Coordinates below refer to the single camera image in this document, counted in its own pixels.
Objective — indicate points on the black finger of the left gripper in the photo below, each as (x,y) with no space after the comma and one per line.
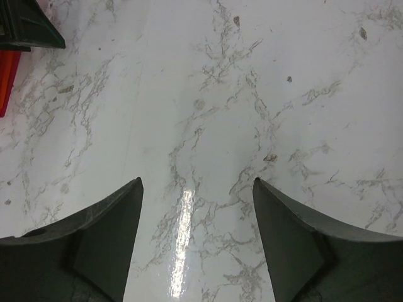
(24,25)

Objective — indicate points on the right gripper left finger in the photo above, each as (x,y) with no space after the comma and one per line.
(86,256)

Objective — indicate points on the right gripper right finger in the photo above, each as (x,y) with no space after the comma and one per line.
(313,257)

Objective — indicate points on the red t shirt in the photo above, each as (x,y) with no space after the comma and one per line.
(9,66)

